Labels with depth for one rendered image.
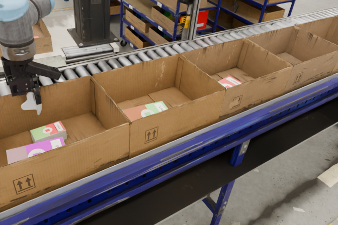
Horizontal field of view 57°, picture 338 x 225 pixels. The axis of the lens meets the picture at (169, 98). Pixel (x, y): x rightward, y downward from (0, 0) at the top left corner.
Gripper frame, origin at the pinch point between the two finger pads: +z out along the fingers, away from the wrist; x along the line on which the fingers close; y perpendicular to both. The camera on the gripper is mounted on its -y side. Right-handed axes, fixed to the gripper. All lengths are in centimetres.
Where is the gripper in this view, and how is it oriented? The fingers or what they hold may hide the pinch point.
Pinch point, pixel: (37, 106)
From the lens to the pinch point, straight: 113.4
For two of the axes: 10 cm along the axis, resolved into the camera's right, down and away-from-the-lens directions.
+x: 5.6, 5.4, -6.3
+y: -8.2, 2.7, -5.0
